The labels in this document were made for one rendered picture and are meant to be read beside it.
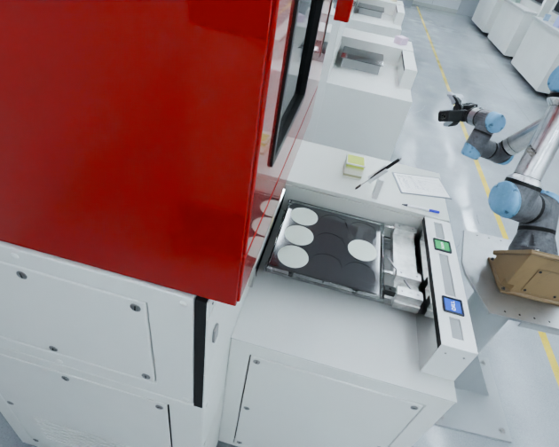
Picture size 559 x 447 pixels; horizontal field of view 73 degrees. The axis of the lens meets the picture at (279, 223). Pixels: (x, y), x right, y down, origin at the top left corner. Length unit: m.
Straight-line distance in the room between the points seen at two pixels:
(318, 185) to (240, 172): 0.98
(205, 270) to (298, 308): 0.62
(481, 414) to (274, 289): 1.39
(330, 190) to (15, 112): 1.07
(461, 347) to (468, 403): 1.17
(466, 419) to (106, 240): 1.91
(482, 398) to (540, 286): 0.91
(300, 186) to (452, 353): 0.75
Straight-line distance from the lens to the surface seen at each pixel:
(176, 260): 0.61
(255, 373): 1.22
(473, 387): 2.28
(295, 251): 1.23
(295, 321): 1.15
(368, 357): 1.15
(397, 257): 1.37
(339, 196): 1.43
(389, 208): 1.46
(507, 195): 1.49
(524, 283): 1.56
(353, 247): 1.31
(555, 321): 1.61
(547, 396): 2.59
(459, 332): 1.15
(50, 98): 0.55
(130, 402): 1.12
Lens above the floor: 1.74
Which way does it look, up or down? 40 degrees down
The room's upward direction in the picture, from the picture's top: 11 degrees clockwise
